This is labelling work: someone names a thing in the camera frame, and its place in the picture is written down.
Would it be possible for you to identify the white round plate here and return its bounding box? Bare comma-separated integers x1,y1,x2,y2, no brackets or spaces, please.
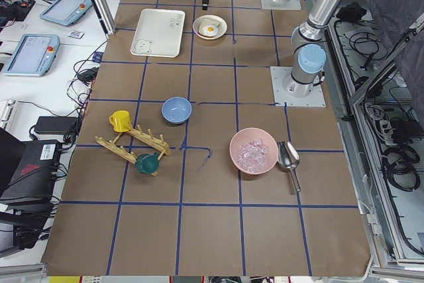
192,15,227,40

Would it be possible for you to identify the bottom bread slice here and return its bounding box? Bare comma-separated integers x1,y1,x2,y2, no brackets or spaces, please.
198,17,220,31

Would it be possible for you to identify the fried egg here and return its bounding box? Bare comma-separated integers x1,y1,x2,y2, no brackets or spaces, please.
199,24,219,38

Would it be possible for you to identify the white bear tray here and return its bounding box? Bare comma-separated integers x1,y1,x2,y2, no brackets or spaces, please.
130,9,186,58

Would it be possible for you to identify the blue bowl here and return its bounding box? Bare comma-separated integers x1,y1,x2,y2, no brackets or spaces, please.
162,97,192,125

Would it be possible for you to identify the upper blue teach pendant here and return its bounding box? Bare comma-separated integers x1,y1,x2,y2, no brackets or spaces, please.
39,0,92,26

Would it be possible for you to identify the blue teach pendant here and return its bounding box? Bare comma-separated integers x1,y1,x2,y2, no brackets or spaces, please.
3,34,60,77
39,0,92,26

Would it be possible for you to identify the yellow mug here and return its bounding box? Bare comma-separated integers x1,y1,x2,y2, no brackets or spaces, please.
109,110,133,133

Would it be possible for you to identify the wooden cup rack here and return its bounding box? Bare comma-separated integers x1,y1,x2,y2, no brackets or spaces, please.
95,124,172,177

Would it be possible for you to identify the pink bowl with ice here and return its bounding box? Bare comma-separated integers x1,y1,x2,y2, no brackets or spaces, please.
229,127,279,174

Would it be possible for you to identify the brown paper table cover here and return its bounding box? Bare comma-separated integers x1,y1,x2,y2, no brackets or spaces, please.
42,0,370,276

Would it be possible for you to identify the lower blue teach pendant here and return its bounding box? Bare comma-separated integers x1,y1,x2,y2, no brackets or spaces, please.
3,34,60,77

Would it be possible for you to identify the dark green mug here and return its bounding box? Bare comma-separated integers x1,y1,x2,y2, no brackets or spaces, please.
134,152,159,174

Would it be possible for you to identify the metal scoop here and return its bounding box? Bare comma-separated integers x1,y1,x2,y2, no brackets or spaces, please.
277,141,301,192

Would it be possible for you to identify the black power adapter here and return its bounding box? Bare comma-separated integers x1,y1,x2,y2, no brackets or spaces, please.
34,116,77,135

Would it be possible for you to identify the black computer box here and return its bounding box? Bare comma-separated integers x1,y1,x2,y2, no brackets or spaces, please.
1,129,62,205

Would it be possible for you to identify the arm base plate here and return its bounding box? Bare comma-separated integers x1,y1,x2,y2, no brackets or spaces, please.
270,66,326,107
261,0,301,11

